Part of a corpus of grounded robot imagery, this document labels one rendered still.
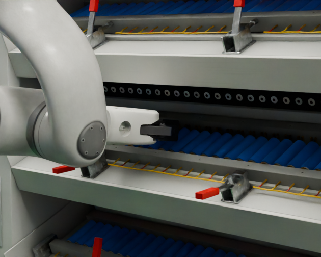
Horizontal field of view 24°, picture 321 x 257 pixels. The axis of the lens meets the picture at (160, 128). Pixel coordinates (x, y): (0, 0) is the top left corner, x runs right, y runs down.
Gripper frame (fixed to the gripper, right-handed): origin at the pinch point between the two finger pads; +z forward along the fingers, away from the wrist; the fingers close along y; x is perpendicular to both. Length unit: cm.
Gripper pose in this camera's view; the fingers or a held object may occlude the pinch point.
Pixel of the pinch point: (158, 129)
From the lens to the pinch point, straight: 111.3
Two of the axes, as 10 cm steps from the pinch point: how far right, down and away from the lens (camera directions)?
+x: -0.8, 10.0, 0.2
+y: -7.6, -0.8, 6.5
